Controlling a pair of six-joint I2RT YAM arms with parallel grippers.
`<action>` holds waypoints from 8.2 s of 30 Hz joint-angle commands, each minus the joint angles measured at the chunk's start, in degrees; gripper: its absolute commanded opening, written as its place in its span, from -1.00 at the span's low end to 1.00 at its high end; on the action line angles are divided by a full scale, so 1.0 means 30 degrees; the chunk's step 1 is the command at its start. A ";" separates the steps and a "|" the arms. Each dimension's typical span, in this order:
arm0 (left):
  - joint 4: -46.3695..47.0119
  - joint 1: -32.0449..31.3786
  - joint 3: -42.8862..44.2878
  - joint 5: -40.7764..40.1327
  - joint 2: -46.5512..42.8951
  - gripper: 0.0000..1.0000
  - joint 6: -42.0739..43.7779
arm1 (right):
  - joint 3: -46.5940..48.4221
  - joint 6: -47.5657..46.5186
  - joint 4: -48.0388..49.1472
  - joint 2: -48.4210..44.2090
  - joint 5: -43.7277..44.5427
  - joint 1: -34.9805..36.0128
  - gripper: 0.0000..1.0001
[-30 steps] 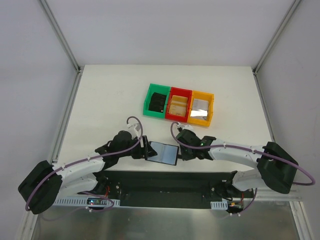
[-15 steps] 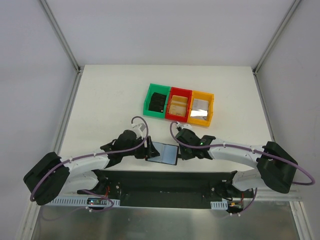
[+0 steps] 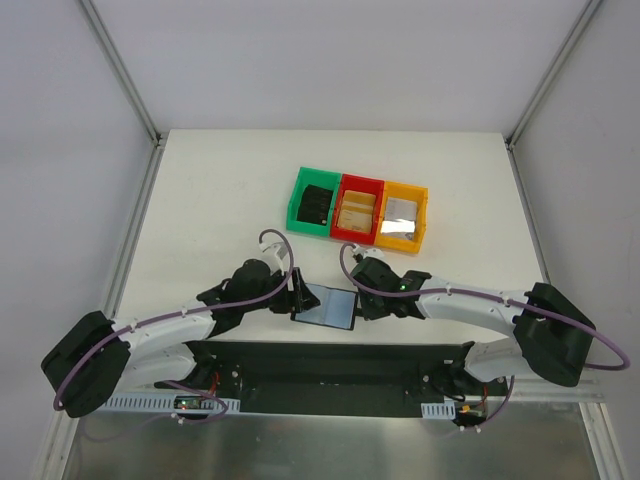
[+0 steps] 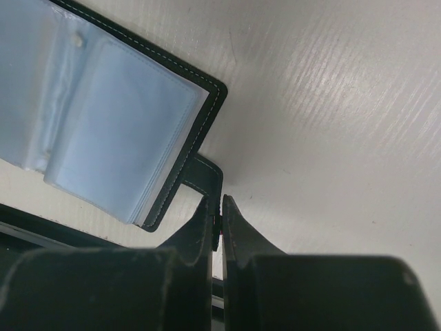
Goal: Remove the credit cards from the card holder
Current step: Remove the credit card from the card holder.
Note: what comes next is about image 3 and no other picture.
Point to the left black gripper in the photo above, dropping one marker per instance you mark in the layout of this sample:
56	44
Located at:
296	290

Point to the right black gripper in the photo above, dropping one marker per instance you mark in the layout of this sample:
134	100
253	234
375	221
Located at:
361	298

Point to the black leather card holder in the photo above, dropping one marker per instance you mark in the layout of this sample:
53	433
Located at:
337	308

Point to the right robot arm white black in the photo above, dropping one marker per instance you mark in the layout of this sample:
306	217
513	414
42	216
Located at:
430	297

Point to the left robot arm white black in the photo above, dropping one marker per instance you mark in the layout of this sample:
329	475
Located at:
100	356

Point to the white cards in yellow bin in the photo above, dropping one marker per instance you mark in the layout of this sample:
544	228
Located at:
399	218

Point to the gold cards in red bin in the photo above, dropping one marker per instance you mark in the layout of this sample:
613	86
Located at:
356	211

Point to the black cards in green bin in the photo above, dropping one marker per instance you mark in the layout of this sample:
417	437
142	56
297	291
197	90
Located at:
314	205

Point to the red plastic bin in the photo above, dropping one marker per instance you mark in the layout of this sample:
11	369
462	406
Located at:
360	184

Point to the yellow plastic bin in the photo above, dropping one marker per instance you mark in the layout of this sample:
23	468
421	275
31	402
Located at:
417	194

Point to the green plastic bin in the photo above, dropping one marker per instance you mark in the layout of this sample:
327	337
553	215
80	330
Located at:
310	176

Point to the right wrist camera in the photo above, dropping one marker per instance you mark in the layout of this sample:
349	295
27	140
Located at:
360	252

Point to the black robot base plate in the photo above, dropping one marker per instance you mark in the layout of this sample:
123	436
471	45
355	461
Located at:
389	381

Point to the right white cable duct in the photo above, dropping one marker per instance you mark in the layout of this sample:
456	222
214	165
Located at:
439	411

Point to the white cable duct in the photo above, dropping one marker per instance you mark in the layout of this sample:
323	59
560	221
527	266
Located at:
169	403
439	411

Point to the right aluminium table rail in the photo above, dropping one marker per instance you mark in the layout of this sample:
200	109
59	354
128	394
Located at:
537	240

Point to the aluminium table rail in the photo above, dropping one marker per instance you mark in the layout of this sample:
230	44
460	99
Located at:
121	265
537	240

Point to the left aluminium table rail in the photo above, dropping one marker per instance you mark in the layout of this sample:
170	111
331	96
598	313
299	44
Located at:
121	265

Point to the left white cable duct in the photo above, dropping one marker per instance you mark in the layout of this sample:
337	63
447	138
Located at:
169	403

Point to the left aluminium frame post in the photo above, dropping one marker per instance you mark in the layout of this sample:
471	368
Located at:
120	71

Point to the aluminium frame post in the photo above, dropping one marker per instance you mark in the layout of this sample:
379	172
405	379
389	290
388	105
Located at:
552	73
120	71

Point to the right aluminium frame post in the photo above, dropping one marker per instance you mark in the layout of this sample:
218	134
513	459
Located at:
552	73

